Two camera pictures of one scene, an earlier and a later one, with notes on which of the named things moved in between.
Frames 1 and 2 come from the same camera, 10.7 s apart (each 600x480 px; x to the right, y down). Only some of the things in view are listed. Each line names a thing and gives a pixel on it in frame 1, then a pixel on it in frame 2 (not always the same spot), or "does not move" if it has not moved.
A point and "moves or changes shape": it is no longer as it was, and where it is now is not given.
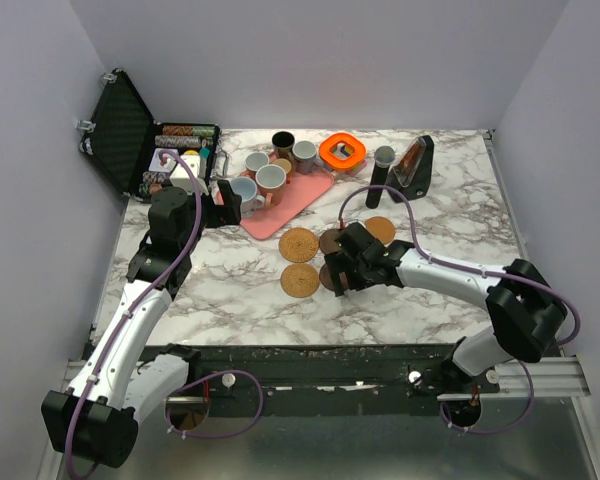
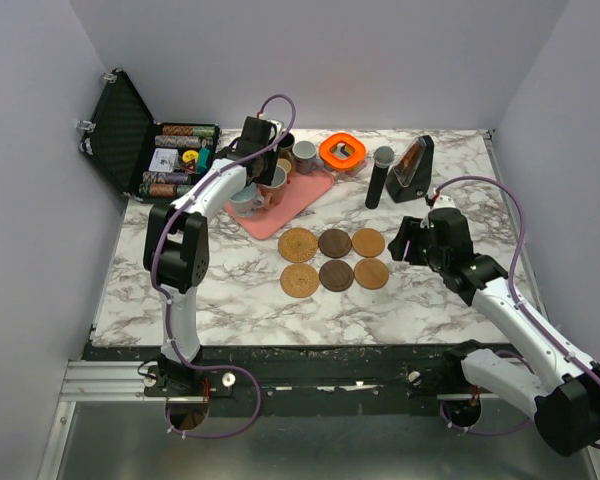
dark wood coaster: x=328 y=243 does not move
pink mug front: x=270 y=182 does not move
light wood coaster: x=381 y=228 moves or changes shape
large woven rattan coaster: x=298 y=245 does not move
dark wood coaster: x=326 y=279 does not move
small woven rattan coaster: x=299 y=280 does not move
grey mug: x=304 y=155 does not move
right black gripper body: x=347 y=265 -> x=406 y=240
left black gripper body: x=212 y=215 -> x=269 y=159
